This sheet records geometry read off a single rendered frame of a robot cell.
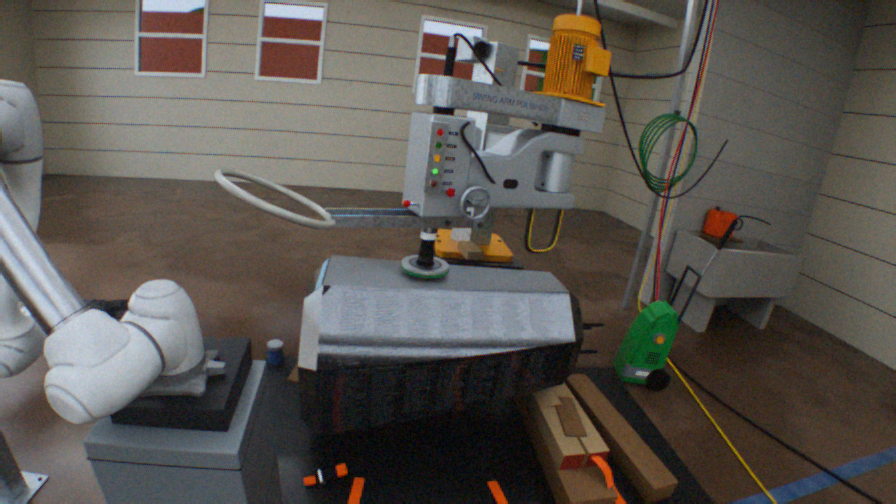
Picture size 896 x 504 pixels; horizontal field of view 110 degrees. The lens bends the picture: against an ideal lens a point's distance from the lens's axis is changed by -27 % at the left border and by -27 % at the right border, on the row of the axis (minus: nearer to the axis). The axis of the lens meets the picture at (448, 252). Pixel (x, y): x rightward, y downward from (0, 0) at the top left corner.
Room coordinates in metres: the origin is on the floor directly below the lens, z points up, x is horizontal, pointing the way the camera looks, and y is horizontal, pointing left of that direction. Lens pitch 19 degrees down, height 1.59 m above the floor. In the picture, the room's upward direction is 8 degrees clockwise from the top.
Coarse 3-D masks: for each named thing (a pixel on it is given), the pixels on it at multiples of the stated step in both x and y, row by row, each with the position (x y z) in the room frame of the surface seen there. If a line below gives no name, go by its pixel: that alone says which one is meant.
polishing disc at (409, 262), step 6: (408, 258) 1.80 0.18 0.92; (414, 258) 1.81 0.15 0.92; (438, 258) 1.86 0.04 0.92; (402, 264) 1.73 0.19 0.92; (408, 264) 1.73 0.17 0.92; (414, 264) 1.74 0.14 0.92; (438, 264) 1.78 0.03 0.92; (444, 264) 1.79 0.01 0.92; (414, 270) 1.67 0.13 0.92; (420, 270) 1.68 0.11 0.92; (426, 270) 1.69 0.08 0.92; (432, 270) 1.70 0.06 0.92; (438, 270) 1.71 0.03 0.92; (444, 270) 1.72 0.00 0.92
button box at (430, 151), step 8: (432, 128) 1.61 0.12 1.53; (448, 128) 1.65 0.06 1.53; (432, 136) 1.61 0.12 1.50; (432, 144) 1.62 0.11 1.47; (432, 152) 1.62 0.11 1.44; (440, 152) 1.64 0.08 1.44; (424, 160) 1.63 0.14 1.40; (432, 160) 1.62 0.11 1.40; (440, 160) 1.64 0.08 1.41; (424, 168) 1.62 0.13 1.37; (440, 168) 1.64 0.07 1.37; (424, 176) 1.61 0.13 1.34; (432, 176) 1.62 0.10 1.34; (440, 176) 1.64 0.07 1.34; (424, 184) 1.61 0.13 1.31; (440, 184) 1.64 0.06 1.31; (424, 192) 1.61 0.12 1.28; (432, 192) 1.63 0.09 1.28; (440, 192) 1.65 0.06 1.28
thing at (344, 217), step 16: (336, 208) 1.61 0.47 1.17; (352, 208) 1.65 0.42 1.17; (368, 208) 1.69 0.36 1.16; (336, 224) 1.50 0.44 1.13; (352, 224) 1.54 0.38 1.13; (368, 224) 1.57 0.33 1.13; (384, 224) 1.60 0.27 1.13; (400, 224) 1.64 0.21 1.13; (416, 224) 1.67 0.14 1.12; (432, 224) 1.71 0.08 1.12; (448, 224) 1.74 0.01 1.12; (464, 224) 1.79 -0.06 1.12; (480, 224) 1.79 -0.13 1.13
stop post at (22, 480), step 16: (0, 432) 0.82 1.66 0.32; (0, 448) 0.79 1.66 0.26; (0, 464) 0.76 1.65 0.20; (16, 464) 0.82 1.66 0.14; (0, 480) 0.74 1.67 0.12; (16, 480) 0.79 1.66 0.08; (32, 480) 0.85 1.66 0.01; (0, 496) 0.74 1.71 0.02; (16, 496) 0.76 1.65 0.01; (32, 496) 0.79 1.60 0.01
